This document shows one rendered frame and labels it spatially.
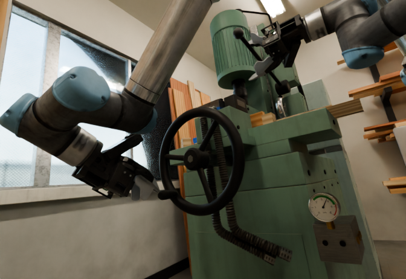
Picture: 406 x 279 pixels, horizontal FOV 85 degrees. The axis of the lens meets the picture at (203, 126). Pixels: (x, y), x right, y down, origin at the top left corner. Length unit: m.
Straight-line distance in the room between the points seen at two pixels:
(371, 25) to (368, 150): 2.62
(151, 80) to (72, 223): 1.49
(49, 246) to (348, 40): 1.79
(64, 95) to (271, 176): 0.55
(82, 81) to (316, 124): 0.55
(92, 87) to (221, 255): 0.63
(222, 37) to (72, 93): 0.74
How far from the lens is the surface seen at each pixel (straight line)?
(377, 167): 3.18
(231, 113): 0.66
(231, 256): 0.79
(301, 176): 0.66
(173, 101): 2.59
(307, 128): 0.66
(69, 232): 1.84
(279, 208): 0.69
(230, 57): 0.95
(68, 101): 0.41
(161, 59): 0.47
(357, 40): 0.65
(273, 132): 0.69
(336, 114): 0.82
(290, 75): 1.09
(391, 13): 0.62
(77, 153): 0.50
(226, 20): 1.05
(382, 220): 3.22
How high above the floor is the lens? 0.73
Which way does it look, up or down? 16 degrees up
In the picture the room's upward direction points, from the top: 7 degrees counter-clockwise
